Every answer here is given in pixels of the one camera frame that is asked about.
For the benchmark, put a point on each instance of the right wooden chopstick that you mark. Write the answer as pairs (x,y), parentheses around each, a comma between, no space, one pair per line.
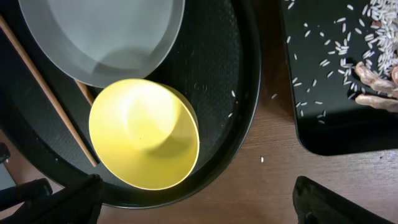
(85,91)

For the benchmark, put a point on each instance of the left wooden chopstick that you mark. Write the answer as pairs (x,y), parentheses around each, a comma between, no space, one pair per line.
(46,89)

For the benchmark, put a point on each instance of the yellow bowl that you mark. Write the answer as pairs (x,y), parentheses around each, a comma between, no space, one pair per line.
(145,133)

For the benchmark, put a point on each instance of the round black tray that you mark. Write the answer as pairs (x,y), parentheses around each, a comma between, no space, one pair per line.
(215,63)

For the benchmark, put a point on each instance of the black rectangular tray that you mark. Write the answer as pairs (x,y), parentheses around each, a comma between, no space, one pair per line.
(326,124)

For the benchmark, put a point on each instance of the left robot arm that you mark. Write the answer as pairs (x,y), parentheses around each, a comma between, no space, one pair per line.
(12,194)

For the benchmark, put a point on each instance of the grey plate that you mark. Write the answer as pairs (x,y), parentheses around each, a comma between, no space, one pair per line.
(99,42)

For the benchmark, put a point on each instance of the rice and peanut shell scraps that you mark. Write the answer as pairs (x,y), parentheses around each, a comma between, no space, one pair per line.
(376,46)

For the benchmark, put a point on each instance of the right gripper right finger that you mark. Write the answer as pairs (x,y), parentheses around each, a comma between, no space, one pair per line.
(314,203)

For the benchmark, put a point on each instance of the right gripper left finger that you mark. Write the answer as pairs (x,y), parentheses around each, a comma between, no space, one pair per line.
(80,203)

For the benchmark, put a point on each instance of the wooden chopstick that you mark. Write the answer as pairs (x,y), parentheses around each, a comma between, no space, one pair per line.
(46,89)
(85,91)

